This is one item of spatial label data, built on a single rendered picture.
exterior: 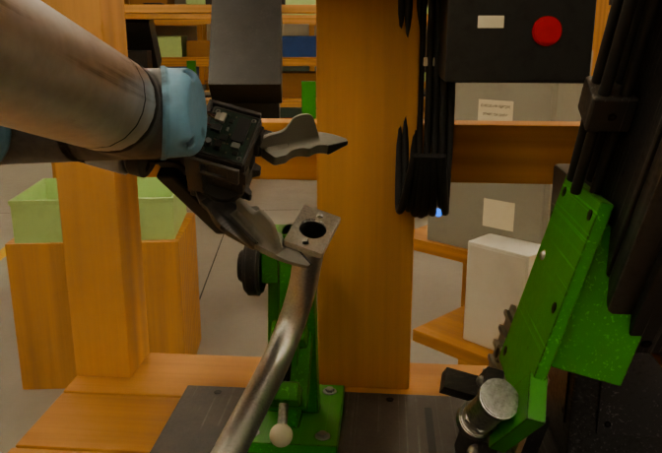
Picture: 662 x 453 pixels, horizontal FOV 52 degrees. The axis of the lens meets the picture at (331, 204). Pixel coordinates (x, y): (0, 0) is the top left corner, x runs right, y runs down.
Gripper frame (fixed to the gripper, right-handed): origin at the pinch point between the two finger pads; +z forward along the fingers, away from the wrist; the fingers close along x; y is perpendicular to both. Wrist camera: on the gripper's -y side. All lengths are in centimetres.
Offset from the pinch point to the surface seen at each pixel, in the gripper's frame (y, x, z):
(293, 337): -9.3, -11.3, -0.1
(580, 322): 4.9, -7.5, 24.4
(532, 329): 0.3, -7.3, 21.7
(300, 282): -4.5, -7.1, -0.8
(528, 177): -23.8, 27.7, 26.7
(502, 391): -0.7, -13.7, 19.9
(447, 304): -271, 118, 66
